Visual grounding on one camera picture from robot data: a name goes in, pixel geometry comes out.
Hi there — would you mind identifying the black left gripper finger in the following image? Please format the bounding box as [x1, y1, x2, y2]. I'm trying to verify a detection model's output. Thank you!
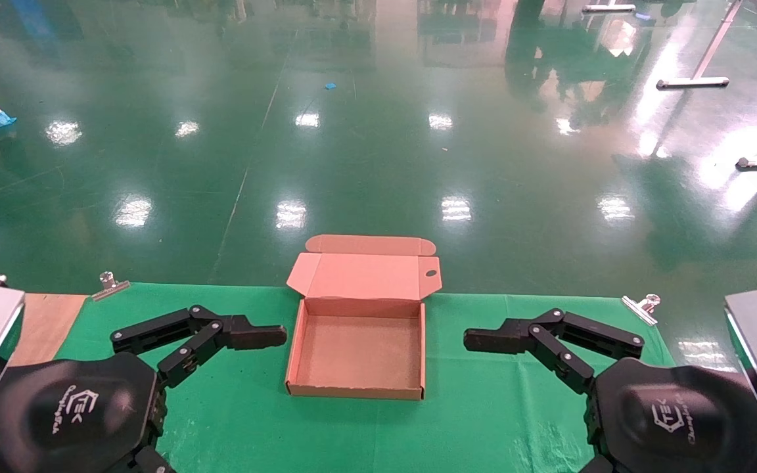
[110, 304, 287, 388]

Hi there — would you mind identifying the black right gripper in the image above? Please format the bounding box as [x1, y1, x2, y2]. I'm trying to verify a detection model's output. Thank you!
[579, 358, 757, 473]

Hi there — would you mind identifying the green tablecloth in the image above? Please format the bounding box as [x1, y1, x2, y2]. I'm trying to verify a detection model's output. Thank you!
[55, 282, 676, 473]

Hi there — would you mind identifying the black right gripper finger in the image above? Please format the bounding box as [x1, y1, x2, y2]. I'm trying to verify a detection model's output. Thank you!
[464, 307, 645, 395]

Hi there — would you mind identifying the silver binder clip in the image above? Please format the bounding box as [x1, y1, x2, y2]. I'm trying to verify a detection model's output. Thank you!
[621, 294, 662, 327]
[91, 271, 131, 302]

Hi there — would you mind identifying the open brown cardboard box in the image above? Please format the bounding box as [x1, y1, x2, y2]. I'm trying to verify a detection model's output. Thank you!
[285, 235, 443, 400]

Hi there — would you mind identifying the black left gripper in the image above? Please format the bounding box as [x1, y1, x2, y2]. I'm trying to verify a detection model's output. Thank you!
[0, 353, 177, 473]

